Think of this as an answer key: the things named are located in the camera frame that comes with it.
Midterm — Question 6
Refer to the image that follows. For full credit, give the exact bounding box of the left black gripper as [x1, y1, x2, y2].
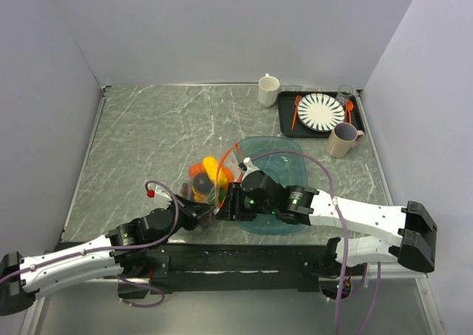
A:
[150, 193, 215, 248]

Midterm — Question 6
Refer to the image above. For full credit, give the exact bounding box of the striped white plate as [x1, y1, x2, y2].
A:
[298, 93, 345, 132]

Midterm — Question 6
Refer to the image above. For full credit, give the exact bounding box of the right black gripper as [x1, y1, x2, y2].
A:
[215, 181, 276, 221]

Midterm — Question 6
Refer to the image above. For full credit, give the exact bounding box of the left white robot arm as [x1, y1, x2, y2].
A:
[1, 198, 213, 316]

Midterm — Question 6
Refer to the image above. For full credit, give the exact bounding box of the orange plastic spoon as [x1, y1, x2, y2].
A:
[345, 100, 354, 124]

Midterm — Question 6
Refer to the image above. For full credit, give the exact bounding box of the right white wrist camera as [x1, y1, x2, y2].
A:
[238, 157, 260, 182]

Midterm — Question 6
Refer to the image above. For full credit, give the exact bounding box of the teal plastic food tray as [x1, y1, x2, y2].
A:
[238, 136, 307, 235]

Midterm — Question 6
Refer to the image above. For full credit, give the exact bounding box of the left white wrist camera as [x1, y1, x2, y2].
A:
[146, 189, 173, 209]

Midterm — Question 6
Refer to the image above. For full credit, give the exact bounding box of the clear zip top bag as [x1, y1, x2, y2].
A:
[180, 143, 244, 208]

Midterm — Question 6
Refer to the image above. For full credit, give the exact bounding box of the orange dried fruit slice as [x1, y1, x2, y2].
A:
[194, 193, 211, 203]

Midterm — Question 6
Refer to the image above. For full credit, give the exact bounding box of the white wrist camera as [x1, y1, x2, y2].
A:
[146, 189, 173, 209]
[238, 157, 260, 182]

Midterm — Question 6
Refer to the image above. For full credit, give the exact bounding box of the textured orange tangerine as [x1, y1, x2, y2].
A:
[188, 163, 205, 179]

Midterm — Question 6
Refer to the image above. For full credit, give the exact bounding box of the smooth orange persimmon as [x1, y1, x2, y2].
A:
[222, 166, 234, 183]

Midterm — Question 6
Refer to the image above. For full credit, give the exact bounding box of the green lime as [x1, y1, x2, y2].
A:
[218, 189, 227, 200]

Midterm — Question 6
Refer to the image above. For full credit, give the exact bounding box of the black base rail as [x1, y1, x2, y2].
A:
[105, 239, 343, 294]

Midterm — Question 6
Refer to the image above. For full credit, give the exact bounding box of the yellow corn cob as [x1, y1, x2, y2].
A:
[202, 156, 229, 189]

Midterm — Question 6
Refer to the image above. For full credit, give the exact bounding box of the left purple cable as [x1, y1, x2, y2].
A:
[0, 180, 181, 309]

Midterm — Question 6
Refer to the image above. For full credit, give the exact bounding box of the dark purple plum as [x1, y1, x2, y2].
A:
[192, 172, 214, 195]

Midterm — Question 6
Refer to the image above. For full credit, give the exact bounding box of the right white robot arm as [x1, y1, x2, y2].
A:
[216, 171, 438, 274]

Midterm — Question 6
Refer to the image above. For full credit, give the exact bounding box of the beige mug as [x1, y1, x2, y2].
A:
[325, 122, 365, 158]

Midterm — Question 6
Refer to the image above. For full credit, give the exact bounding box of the white ceramic mug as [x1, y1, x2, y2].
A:
[258, 73, 280, 108]

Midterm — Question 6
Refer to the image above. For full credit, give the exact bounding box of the clear drinking glass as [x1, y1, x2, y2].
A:
[336, 84, 354, 106]

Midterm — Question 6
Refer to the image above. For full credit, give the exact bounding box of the dark red grape bunch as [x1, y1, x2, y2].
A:
[180, 182, 194, 200]

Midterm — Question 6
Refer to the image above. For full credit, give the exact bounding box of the orange plastic fork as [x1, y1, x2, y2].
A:
[291, 95, 302, 130]

